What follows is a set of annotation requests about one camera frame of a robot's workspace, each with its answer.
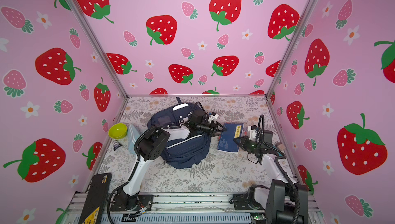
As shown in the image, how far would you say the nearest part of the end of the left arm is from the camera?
0.83 m

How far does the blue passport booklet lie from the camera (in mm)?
852

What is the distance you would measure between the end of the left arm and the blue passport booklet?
3 centimetres
